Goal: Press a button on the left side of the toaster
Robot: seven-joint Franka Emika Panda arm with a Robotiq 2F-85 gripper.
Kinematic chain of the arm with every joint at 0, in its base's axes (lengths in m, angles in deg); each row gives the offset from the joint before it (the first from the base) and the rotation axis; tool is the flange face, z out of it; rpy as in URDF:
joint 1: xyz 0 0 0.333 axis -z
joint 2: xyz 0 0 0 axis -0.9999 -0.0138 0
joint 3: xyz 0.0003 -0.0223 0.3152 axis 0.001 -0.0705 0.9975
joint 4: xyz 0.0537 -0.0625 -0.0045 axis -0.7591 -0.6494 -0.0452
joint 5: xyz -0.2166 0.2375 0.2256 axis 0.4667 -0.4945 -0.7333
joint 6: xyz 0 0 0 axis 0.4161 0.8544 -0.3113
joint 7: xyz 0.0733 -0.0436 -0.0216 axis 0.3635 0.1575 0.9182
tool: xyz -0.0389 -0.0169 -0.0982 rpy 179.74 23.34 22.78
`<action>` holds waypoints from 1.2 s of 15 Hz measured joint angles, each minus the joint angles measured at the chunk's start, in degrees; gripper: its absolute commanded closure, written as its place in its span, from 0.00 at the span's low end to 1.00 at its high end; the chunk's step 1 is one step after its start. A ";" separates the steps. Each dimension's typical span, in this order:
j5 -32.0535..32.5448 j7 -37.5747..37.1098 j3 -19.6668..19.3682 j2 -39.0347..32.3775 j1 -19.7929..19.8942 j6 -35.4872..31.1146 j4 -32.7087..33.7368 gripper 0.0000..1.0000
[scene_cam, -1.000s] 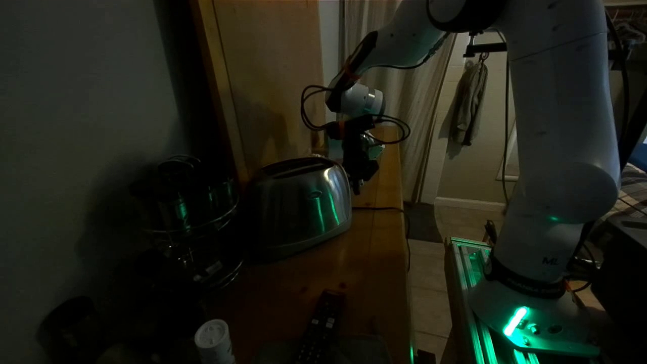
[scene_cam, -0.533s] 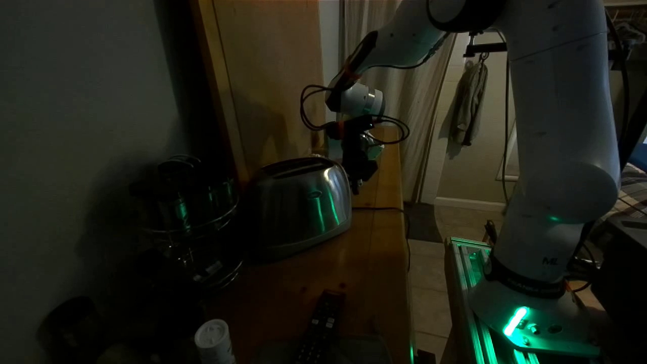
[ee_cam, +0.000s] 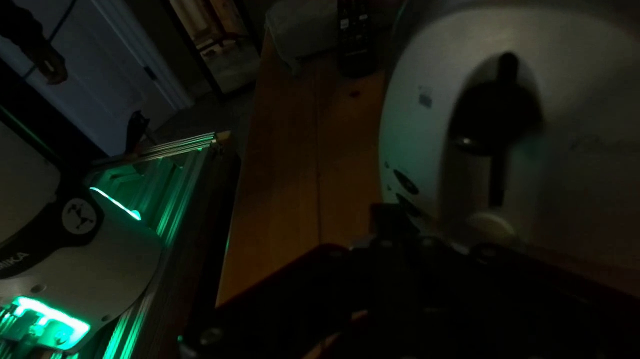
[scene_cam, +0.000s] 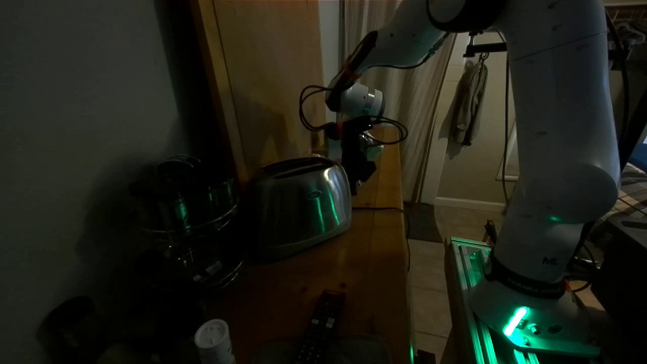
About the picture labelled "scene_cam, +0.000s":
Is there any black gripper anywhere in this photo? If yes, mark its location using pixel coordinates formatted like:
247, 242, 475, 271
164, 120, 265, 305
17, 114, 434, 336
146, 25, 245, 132
334, 117, 380, 198

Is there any silver steel toaster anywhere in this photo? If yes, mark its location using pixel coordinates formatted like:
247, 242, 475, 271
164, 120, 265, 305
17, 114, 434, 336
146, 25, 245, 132
245, 153, 355, 263

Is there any beige curtain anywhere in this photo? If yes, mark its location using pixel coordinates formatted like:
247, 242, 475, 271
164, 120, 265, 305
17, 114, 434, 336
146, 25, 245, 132
338, 0, 460, 207

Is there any dark floor mat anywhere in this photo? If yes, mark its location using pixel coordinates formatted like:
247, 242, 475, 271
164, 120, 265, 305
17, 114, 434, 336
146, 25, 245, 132
403, 200, 445, 245

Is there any tall wooden panel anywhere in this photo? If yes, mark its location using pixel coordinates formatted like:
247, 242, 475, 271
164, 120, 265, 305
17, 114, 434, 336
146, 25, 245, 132
188, 0, 330, 186

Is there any hanging grey cloth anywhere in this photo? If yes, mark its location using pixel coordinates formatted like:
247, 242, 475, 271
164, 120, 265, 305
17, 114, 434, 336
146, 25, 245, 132
445, 54, 491, 151

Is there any black remote control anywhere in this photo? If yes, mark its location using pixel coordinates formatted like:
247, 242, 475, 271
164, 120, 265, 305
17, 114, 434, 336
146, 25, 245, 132
292, 289, 348, 364

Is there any steel pot with lid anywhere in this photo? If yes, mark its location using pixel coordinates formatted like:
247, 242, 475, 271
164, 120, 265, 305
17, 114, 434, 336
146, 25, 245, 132
130, 156, 243, 235

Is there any steel bowl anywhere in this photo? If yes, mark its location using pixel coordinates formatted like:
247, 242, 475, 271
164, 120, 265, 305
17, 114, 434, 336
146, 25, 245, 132
131, 231, 247, 294

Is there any white cup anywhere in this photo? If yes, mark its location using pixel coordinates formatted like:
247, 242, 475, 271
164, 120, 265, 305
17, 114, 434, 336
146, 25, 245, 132
192, 318, 236, 364

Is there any dark side cabinet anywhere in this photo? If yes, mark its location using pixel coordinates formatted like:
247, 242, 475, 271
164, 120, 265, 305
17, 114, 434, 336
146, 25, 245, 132
591, 168, 647, 364

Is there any dark round object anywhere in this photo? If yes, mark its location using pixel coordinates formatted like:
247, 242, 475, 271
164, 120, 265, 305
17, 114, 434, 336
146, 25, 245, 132
36, 294, 106, 361

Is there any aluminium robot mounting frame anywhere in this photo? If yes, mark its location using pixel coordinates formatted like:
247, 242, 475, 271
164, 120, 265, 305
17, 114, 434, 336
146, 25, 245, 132
443, 235, 544, 364

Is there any black hanging rail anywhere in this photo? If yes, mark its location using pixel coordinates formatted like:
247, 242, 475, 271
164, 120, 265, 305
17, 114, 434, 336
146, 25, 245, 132
463, 39, 509, 60

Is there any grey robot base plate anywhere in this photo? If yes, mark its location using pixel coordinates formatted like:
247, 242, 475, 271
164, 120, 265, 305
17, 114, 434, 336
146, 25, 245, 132
469, 277, 605, 361

